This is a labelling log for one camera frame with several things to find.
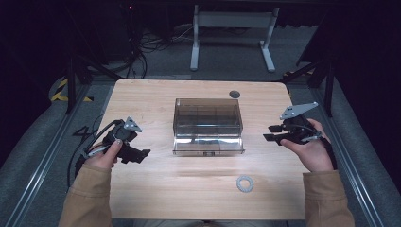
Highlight white metal desk frame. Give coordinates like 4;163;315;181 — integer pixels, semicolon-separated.
189;4;281;74

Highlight black cables on floor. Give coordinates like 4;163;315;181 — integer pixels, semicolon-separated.
121;18;197;79

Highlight yellow black hazard tape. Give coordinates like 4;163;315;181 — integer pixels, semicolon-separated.
50;78;95;103

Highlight clear plastic organizer box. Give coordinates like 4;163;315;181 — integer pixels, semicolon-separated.
172;97;244;140

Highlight clear plastic drawer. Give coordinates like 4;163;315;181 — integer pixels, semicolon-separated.
171;135;246;158

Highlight black metal stand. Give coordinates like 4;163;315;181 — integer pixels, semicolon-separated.
64;51;122;115
278;53;336;118

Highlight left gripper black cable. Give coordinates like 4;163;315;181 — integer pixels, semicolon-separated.
66;118;126;191

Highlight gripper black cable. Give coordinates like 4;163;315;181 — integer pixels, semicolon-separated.
66;118;126;191
319;135;339;171

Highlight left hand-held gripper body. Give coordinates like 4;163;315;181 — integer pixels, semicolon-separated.
102;116;144;155

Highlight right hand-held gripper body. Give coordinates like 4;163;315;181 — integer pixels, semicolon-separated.
279;101;323;146

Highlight person's right hand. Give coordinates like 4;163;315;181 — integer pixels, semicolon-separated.
279;118;336;173

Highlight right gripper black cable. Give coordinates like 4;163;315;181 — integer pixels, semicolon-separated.
319;135;339;171

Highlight person's left hand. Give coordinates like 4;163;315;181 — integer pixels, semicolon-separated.
83;138;124;171

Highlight aluminium floor rail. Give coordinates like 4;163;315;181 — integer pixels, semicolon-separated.
3;82;93;227
310;86;386;227

